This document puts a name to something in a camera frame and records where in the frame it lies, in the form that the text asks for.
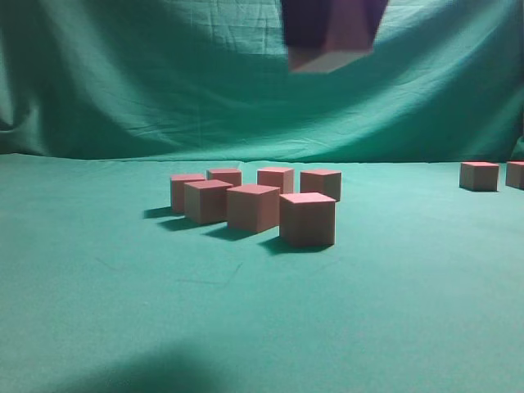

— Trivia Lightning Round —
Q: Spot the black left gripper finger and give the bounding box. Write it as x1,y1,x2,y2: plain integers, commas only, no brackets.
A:
281,0,332,49

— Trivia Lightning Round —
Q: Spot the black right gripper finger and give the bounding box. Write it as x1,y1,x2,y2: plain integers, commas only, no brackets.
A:
361,0,388,43

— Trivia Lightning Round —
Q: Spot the placed pink cube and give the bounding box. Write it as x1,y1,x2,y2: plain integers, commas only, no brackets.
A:
206,168,242,187
257,167,295,194
286,1,373,74
300,169,342,201
184,179,233,224
170,174,206,214

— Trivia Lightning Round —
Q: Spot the green cloth backdrop and cover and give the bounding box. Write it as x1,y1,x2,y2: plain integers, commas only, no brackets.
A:
1,1,523,392

